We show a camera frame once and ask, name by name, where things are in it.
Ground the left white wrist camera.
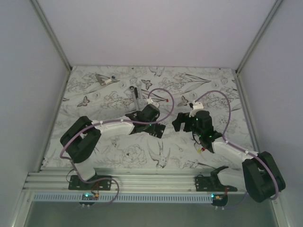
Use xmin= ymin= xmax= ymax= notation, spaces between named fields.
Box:
xmin=147 ymin=97 xmax=160 ymax=107

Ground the purple cable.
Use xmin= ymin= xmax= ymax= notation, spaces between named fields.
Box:
xmin=193 ymin=90 xmax=280 ymax=210
xmin=59 ymin=88 xmax=176 ymax=208

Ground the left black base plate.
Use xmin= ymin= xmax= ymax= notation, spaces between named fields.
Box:
xmin=68 ymin=174 xmax=112 ymax=191

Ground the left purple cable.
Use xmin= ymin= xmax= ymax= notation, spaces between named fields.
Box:
xmin=59 ymin=88 xmax=176 ymax=208

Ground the right controller board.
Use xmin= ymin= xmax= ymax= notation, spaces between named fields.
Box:
xmin=211 ymin=194 xmax=228 ymax=207

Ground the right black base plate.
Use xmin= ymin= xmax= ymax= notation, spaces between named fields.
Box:
xmin=194 ymin=175 xmax=238 ymax=192

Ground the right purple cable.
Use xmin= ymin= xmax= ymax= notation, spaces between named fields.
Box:
xmin=193 ymin=90 xmax=280 ymax=210

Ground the controller board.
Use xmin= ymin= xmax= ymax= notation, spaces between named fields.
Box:
xmin=82 ymin=192 xmax=99 ymax=201
xmin=211 ymin=194 xmax=228 ymax=207

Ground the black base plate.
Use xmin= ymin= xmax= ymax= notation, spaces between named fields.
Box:
xmin=68 ymin=174 xmax=112 ymax=191
xmin=194 ymin=175 xmax=238 ymax=192

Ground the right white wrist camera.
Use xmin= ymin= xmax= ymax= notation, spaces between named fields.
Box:
xmin=189 ymin=101 xmax=204 ymax=117

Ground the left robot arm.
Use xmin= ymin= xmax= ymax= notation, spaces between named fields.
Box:
xmin=60 ymin=104 xmax=165 ymax=190

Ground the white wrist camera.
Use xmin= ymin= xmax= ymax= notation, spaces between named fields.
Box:
xmin=189 ymin=101 xmax=204 ymax=117
xmin=147 ymin=97 xmax=160 ymax=107

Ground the yellow and red fuse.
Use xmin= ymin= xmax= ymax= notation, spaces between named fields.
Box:
xmin=197 ymin=148 xmax=205 ymax=153

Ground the silver ratchet wrench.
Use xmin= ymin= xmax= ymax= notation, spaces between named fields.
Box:
xmin=129 ymin=86 xmax=142 ymax=111

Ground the floral patterned mat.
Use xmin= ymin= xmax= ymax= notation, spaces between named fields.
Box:
xmin=42 ymin=66 xmax=253 ymax=169

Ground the aluminium rail frame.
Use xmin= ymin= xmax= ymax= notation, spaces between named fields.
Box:
xmin=23 ymin=167 xmax=212 ymax=193

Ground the black fuse box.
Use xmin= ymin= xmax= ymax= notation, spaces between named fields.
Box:
xmin=148 ymin=123 xmax=166 ymax=139

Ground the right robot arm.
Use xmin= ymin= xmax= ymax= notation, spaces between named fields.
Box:
xmin=172 ymin=111 xmax=286 ymax=203

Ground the left controller board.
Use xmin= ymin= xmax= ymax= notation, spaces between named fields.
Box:
xmin=82 ymin=192 xmax=99 ymax=201

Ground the white slotted cable duct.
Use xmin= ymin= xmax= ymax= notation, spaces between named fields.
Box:
xmin=33 ymin=192 xmax=212 ymax=204

